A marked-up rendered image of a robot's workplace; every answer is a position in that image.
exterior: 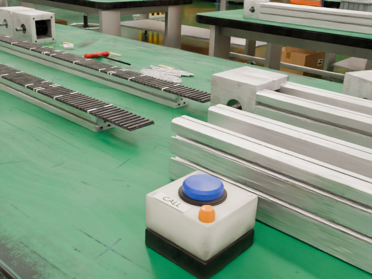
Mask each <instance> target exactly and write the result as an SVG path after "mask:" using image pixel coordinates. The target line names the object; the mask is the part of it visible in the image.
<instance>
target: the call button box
mask: <svg viewBox="0 0 372 279"><path fill-rule="evenodd" d="M195 174H207V173H204V172H202V171H200V170H196V171H195V172H193V173H191V174H188V175H186V176H184V177H182V178H180V179H178V180H175V181H173V182H171V183H169V184H167V185H165V186H163V187H161V188H159V189H157V190H154V191H152V192H150V193H148V194H147V195H146V226H147V228H146V229H145V243H146V245H147V246H148V247H150V248H152V249H153V250H154V251H156V252H158V253H159V254H161V255H163V256H164V257H166V258H167V259H169V260H171V261H172V262H174V263H175V264H177V265H178V266H180V267H181V268H183V269H185V270H186V271H188V272H189V273H191V274H192V275H194V276H195V277H197V278H199V279H208V278H210V277H211V276H212V275H214V274H215V273H217V272H218V271H219V270H220V269H222V268H223V267H224V266H226V265H227V264H228V263H229V262H231V261H232V260H233V259H235V258H236V257H238V256H239V255H240V254H241V253H243V252H244V251H245V250H247V249H248V248H249V247H250V246H252V244H253V240H254V229H253V227H254V225H255V219H256V209H257V200H258V197H257V195H255V194H253V193H250V192H248V191H246V190H244V189H241V188H239V187H237V186H234V185H232V184H230V183H228V182H225V181H223V180H221V179H219V180H221V181H222V183H223V184H224V192H223V194H222V196H221V197H219V198H217V199H214V200H208V201H202V200H195V199H192V198H189V197H188V196H186V195H185V194H184V193H183V191H182V184H183V181H184V180H185V179H186V178H188V177H189V176H191V175H195ZM203 205H211V206H212V207H213V208H214V210H215V221H213V222H212V223H203V222H201V221H199V219H198V212H199V210H200V208H201V207H202V206H203Z"/></svg>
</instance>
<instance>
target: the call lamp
mask: <svg viewBox="0 0 372 279"><path fill-rule="evenodd" d="M198 219H199V221H201V222H203V223H212V222H213V221H215V210H214V208H213V207H212V206H211V205H203V206H202V207H201V208H200V210H199V212H198Z"/></svg>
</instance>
